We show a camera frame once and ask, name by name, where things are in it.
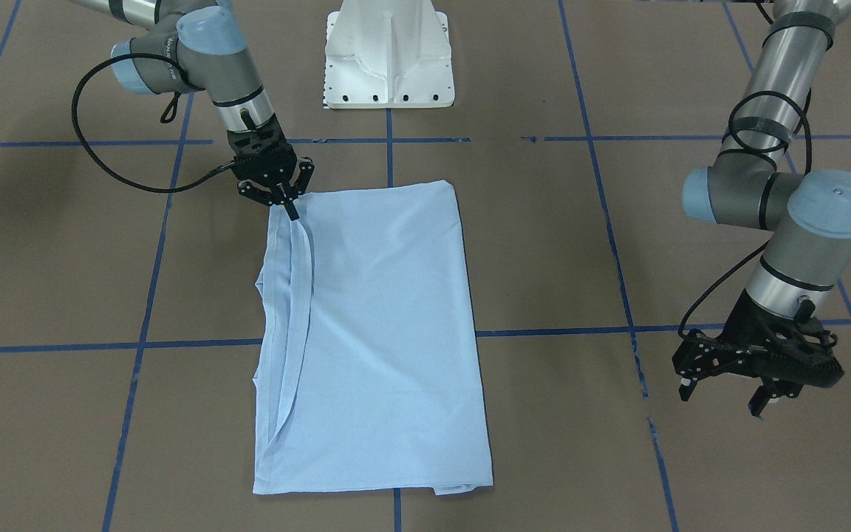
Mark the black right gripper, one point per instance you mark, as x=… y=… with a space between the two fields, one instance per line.
x=266 y=167

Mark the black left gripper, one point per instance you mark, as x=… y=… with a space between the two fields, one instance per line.
x=730 y=330

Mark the light blue t-shirt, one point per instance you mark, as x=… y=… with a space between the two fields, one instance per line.
x=368 y=376

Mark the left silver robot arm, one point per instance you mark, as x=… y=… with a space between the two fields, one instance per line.
x=763 y=178

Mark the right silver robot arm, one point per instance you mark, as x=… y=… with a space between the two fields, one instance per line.
x=199 y=47

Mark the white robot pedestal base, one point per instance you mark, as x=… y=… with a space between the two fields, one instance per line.
x=388 y=55

